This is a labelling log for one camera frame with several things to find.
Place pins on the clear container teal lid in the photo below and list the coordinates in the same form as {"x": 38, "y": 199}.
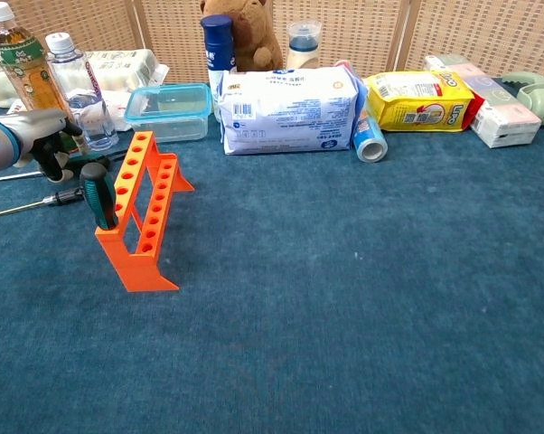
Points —
{"x": 168, "y": 113}

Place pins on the mayonnaise squeeze bottle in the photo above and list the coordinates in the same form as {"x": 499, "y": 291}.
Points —
{"x": 302, "y": 54}

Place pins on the green lint roller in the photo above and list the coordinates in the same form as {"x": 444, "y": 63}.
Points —
{"x": 543, "y": 97}

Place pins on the silver yellow-shaft screwdriver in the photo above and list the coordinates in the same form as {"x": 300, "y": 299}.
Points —
{"x": 66, "y": 197}

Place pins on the green tea bottle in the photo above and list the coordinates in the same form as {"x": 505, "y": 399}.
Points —
{"x": 23, "y": 63}

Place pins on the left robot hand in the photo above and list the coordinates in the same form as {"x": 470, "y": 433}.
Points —
{"x": 41, "y": 129}

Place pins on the pink green tissue pack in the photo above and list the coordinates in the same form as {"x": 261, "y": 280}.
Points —
{"x": 502, "y": 113}

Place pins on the white paper roll pack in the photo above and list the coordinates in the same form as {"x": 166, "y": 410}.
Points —
{"x": 127, "y": 68}

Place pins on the plastic wrap roll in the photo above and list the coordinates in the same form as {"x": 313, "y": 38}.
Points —
{"x": 369, "y": 140}

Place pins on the blue felt table cover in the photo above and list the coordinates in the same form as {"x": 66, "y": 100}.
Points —
{"x": 321, "y": 294}

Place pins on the white wet wipes pack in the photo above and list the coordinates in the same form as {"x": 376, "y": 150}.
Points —
{"x": 290, "y": 108}

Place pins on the brown capybara plush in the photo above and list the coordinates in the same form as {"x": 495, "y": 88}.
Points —
{"x": 254, "y": 36}

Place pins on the orange screwdriver rack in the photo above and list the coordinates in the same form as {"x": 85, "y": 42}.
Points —
{"x": 136, "y": 267}

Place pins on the clear water bottle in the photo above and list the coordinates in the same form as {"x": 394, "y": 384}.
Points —
{"x": 87, "y": 99}

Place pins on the short green screwdriver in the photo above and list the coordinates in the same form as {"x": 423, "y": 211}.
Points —
{"x": 98, "y": 199}

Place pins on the blue-capped white can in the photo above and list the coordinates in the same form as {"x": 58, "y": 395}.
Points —
{"x": 218, "y": 50}

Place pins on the wicker folding screen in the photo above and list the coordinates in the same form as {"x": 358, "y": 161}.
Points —
{"x": 367, "y": 31}

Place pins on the yellow Lipo snack bag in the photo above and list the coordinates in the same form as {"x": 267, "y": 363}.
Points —
{"x": 416, "y": 104}

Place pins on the pink white plastic bag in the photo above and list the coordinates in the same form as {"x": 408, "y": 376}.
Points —
{"x": 116, "y": 106}

